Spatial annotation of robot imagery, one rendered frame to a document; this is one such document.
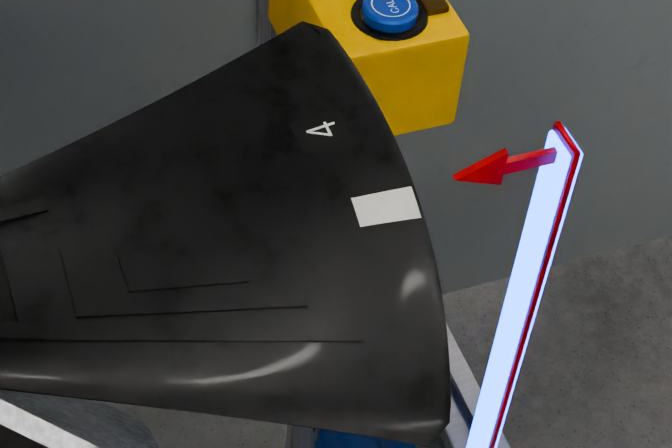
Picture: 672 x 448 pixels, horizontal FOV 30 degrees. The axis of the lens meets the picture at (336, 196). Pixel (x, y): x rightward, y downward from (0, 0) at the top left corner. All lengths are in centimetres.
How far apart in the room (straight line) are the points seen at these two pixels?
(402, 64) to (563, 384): 121
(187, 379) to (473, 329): 153
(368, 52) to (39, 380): 40
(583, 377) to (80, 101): 96
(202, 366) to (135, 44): 92
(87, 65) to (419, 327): 92
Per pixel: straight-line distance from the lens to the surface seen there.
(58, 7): 140
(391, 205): 62
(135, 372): 56
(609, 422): 202
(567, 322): 212
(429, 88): 92
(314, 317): 58
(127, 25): 144
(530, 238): 72
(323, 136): 63
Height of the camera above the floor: 164
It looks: 47 degrees down
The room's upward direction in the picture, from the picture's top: 5 degrees clockwise
